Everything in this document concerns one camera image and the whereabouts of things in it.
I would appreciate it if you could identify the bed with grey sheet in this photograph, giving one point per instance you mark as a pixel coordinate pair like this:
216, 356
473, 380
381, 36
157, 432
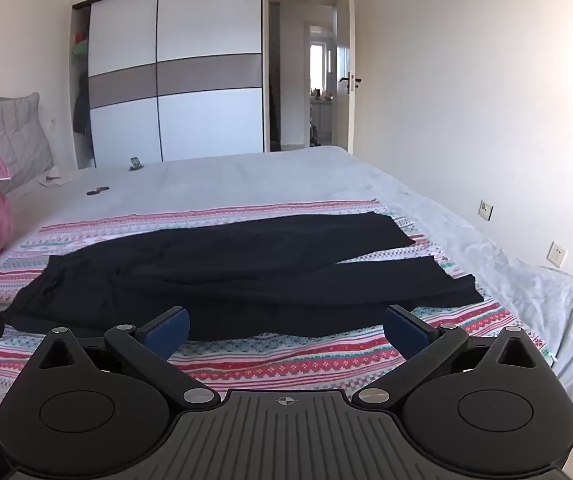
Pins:
266, 175

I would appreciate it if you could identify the white wall socket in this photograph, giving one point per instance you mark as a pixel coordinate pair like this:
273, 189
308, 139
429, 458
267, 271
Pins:
485, 208
557, 254

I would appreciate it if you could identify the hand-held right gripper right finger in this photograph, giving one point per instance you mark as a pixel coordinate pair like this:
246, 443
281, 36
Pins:
405, 331

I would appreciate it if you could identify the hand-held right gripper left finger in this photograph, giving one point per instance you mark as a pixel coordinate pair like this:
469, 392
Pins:
166, 334

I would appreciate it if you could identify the white grey sliding wardrobe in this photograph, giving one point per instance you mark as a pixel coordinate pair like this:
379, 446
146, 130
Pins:
206, 35

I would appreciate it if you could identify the dark hanging clothes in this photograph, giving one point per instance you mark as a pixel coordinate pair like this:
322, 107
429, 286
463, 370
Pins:
81, 110

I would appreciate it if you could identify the white room door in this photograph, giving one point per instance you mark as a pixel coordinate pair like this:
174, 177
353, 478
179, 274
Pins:
350, 35

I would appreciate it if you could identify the patterned red green blanket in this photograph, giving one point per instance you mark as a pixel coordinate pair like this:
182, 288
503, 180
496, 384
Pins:
291, 360

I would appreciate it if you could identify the green folded clothes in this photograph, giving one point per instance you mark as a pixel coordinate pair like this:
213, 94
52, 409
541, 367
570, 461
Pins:
80, 46

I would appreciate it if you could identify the grey quilted pillow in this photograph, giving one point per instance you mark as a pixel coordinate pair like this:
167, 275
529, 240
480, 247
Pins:
11, 135

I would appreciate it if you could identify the black pants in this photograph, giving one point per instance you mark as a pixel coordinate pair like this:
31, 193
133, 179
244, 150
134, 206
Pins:
241, 260

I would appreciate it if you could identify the small black stand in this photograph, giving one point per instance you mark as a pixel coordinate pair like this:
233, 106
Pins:
135, 163

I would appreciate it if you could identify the small black flat item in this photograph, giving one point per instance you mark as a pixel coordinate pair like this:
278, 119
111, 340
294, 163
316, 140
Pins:
97, 191

